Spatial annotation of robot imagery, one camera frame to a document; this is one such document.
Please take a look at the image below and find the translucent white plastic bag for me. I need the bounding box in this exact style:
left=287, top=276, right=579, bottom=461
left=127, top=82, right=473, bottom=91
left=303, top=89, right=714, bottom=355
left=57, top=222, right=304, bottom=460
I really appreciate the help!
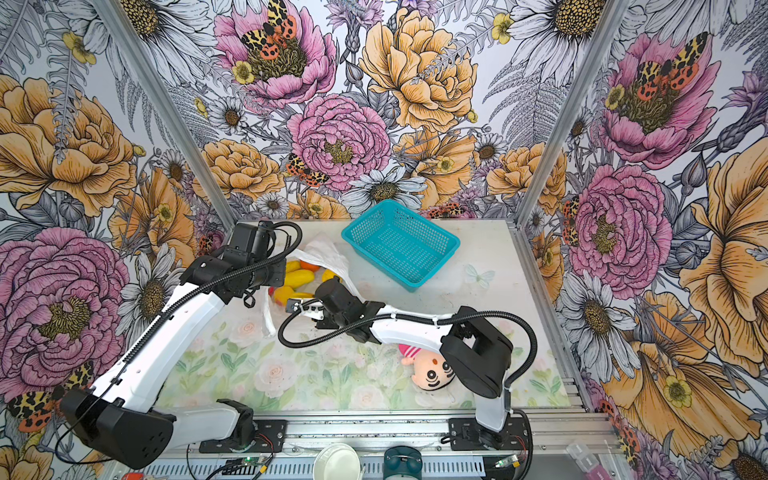
left=255, top=233, right=364, bottom=337

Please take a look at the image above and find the yellow toy banana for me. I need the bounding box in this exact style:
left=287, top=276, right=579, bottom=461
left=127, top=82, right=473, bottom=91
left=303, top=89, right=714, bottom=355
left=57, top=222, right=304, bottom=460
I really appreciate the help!
left=284, top=269, right=315, bottom=289

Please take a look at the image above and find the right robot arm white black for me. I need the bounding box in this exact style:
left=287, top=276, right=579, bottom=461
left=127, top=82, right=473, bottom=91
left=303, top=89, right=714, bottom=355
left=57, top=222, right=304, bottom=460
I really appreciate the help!
left=277, top=278, right=538, bottom=450

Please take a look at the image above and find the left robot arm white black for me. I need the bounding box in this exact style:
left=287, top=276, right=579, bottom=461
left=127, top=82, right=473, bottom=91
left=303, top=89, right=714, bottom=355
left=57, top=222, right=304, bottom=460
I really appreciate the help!
left=60, top=220, right=303, bottom=469

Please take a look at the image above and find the yellow toy fruit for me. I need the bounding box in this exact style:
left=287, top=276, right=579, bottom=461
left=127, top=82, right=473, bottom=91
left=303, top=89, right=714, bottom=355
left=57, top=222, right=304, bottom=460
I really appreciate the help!
left=272, top=286, right=313, bottom=307

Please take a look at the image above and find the orange toy fruit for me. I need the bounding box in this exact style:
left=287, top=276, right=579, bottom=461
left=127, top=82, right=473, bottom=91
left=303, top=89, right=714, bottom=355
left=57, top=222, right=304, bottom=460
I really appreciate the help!
left=299, top=261, right=320, bottom=272

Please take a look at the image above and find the teal plastic basket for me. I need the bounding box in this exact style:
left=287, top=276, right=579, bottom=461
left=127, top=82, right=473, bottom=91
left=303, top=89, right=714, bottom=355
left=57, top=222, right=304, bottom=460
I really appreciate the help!
left=341, top=200, right=460, bottom=292

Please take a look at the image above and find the plush doll pink hat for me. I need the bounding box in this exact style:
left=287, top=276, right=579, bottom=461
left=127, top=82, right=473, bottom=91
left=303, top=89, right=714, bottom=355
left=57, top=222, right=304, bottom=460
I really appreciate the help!
left=398, top=344, right=455, bottom=391

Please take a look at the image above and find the white round cup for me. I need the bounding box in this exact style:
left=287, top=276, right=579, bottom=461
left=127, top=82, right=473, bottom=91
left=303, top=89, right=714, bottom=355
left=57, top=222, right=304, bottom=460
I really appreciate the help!
left=312, top=443, right=363, bottom=480

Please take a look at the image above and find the dark green round container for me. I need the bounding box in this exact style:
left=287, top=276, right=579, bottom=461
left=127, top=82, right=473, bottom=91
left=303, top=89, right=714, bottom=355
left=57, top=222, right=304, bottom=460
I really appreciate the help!
left=382, top=446, right=424, bottom=480

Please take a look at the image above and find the pink clear plastic object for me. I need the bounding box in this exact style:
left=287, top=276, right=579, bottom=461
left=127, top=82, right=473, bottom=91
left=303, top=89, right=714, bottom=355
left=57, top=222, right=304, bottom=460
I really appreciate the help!
left=566, top=442, right=611, bottom=480

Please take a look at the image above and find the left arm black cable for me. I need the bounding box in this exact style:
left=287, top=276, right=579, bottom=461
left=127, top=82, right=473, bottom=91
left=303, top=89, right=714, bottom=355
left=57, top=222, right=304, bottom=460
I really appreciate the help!
left=53, top=220, right=304, bottom=466

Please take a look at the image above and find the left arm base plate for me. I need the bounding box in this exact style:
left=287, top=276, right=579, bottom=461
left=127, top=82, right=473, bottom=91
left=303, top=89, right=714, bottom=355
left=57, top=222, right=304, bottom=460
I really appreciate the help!
left=198, top=419, right=288, bottom=454

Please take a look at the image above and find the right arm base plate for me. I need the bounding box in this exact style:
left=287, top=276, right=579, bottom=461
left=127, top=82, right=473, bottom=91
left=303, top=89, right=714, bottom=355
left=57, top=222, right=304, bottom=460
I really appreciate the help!
left=448, top=416, right=532, bottom=451

